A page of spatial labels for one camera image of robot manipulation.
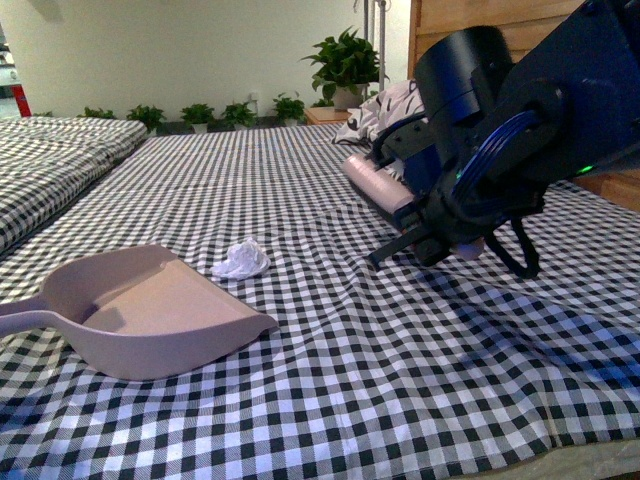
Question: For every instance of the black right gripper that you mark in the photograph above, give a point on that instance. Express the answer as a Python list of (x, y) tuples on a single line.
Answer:
[(465, 182)]

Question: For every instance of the beige hand brush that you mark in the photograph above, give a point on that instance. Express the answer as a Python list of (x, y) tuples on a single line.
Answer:
[(395, 203)]

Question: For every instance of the pink plastic dustpan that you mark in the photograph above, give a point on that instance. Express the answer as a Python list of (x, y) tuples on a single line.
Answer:
[(138, 314)]

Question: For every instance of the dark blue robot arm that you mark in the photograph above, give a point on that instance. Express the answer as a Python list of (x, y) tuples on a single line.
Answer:
[(581, 81)]

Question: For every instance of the white cartoon print pillow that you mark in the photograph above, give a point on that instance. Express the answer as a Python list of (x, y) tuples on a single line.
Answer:
[(397, 102)]

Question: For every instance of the black white checkered bedsheet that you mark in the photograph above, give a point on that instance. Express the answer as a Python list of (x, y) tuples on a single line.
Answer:
[(401, 372)]

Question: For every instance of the small wooden side table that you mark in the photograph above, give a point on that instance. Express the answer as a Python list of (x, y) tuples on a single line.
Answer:
[(325, 115)]

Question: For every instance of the crumpled white paper ball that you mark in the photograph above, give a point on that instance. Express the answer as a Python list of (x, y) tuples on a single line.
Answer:
[(244, 260)]

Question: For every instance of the small potted plant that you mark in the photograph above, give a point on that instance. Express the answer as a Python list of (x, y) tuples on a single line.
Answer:
[(198, 116), (239, 115), (151, 116), (289, 110)]

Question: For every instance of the large potted green plant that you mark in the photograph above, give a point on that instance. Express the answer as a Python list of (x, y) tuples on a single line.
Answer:
[(347, 65)]

